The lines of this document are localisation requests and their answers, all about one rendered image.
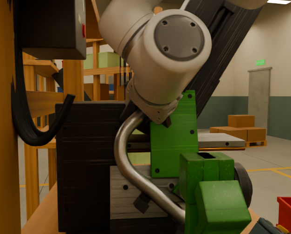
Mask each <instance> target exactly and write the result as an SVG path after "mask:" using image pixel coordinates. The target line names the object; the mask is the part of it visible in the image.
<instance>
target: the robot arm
mask: <svg viewBox="0 0 291 234"><path fill-rule="evenodd" d="M161 1H163V0H112V1H111V2H110V4H109V5H108V6H107V7H106V9H105V10H104V12H103V14H102V16H101V18H100V21H99V24H98V29H99V32H100V35H101V36H102V38H103V39H104V41H105V42H106V43H107V44H108V45H109V46H110V47H111V48H112V49H113V50H114V51H115V52H116V53H117V54H118V55H119V56H120V57H121V58H122V59H123V60H124V61H125V62H126V63H127V64H128V65H129V66H130V68H131V69H132V71H133V72H134V75H133V77H132V78H131V79H130V81H127V82H126V83H125V84H124V87H125V88H126V95H127V96H128V97H129V98H130V99H131V102H132V104H133V109H132V111H133V112H135V111H136V110H137V109H138V108H140V109H141V110H142V111H143V112H144V113H145V114H146V115H147V117H146V118H145V120H144V123H145V124H146V123H147V122H148V121H149V122H154V123H156V124H162V125H164V126H165V127H167V128H168V127H169V126H170V125H171V124H172V123H171V119H170V115H171V114H172V113H173V112H174V110H175V109H176V107H177V105H178V102H179V100H180V99H181V98H182V96H183V95H182V94H181V93H182V92H183V90H184V89H185V88H186V86H187V85H188V84H189V83H190V81H191V80H192V79H193V77H194V76H195V75H196V73H197V72H198V71H199V70H200V68H201V67H202V66H203V65H204V63H205V62H206V61H207V59H208V57H209V55H210V52H211V49H212V40H211V35H210V33H209V30H208V28H207V27H206V25H205V24H204V23H203V22H202V21H201V19H199V18H198V17H197V16H195V15H194V14H192V13H190V12H187V11H184V10H180V9H169V10H164V11H162V12H159V13H157V14H156V15H155V14H154V13H153V12H152V11H153V10H154V8H155V7H156V6H157V5H158V4H159V3H160V2H161ZM225 1H228V2H230V3H232V4H234V5H236V6H239V7H241V8H244V9H249V10H252V9H257V8H259V7H261V6H263V5H264V4H265V3H267V2H268V1H269V0H225Z"/></svg>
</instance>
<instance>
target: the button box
mask: <svg viewBox="0 0 291 234"><path fill-rule="evenodd" d="M276 227H277V226H276ZM277 228H278V227H277ZM279 230H280V229H279ZM279 230H277V229H276V228H275V227H274V225H272V224H271V223H269V222H268V221H267V220H266V219H264V218H262V217H260V218H259V220H258V221H257V223H256V224H255V225H254V227H253V228H252V229H251V231H250V233H249V234H286V233H284V232H283V231H282V230H281V232H280V231H279Z"/></svg>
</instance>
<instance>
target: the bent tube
mask: <svg viewBox="0 0 291 234"><path fill-rule="evenodd" d="M146 117H147V115H146V114H145V113H144V112H143V111H142V110H141V109H140V108H138V109H137V110H136V111H135V112H134V113H133V114H132V115H131V116H130V117H129V118H128V119H127V120H125V122H124V123H123V124H122V125H121V127H120V128H119V130H118V132H117V134H116V137H115V141H114V157H115V161H116V164H117V166H118V168H119V170H120V171H121V173H122V174H123V176H124V177H125V178H126V179H127V180H129V181H130V182H131V183H132V184H133V185H135V186H136V187H137V188H138V189H139V190H140V191H142V192H143V193H144V194H145V195H146V196H147V197H148V198H150V199H151V200H152V201H153V202H154V203H155V204H157V205H158V206H159V207H160V208H161V209H163V210H164V211H165V212H166V213H167V214H168V215H170V216H171V217H172V218H173V219H174V220H176V221H177V222H178V223H179V224H180V225H182V224H184V223H185V210H184V209H183V208H182V207H181V206H180V205H178V204H177V203H176V202H175V201H174V200H172V199H171V198H170V197H169V196H168V195H166V194H165V193H164V192H163V191H162V190H160V189H159V188H158V187H157V186H156V185H154V184H153V182H151V181H150V180H149V179H148V178H147V177H145V176H144V175H143V174H142V173H141V172H139V171H138V170H137V169H136V168H135V167H134V166H133V165H132V163H131V162H130V160H129V157H128V153H127V144H128V140H129V137H130V135H131V134H132V132H133V131H134V130H135V129H136V128H137V127H138V126H139V125H140V124H141V123H142V122H143V121H144V120H145V118H146Z"/></svg>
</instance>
